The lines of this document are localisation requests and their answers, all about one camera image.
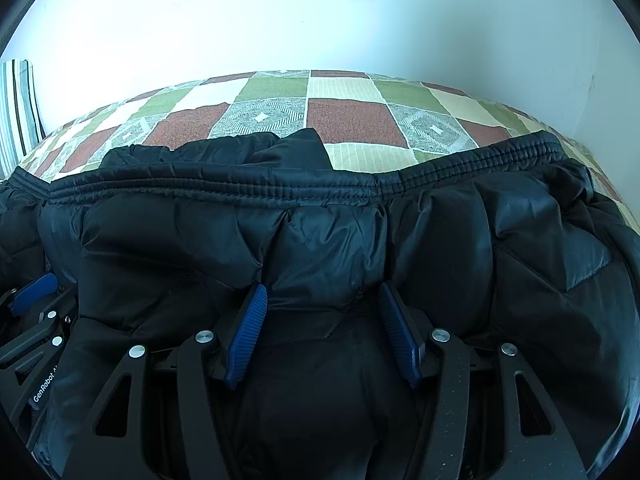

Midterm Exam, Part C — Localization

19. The black puffer jacket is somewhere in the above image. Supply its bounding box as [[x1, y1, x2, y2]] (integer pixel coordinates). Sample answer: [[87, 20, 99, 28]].
[[0, 127, 640, 480]]

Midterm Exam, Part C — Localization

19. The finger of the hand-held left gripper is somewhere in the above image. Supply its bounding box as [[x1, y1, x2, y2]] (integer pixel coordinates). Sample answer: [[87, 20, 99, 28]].
[[11, 274, 61, 316], [9, 305, 78, 362]]

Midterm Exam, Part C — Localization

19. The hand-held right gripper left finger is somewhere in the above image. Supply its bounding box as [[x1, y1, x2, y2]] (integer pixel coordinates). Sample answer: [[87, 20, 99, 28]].
[[62, 282, 268, 480]]

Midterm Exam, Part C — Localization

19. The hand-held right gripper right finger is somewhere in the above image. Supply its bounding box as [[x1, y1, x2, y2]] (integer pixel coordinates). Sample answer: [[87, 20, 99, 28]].
[[377, 281, 588, 480]]

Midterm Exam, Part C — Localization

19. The bed with checkered quilt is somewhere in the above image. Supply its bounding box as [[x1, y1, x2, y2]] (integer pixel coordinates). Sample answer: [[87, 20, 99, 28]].
[[20, 70, 640, 233]]

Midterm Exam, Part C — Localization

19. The striped headboard cushion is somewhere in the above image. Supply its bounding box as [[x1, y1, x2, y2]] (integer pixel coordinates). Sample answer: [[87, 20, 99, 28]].
[[0, 59, 46, 178]]

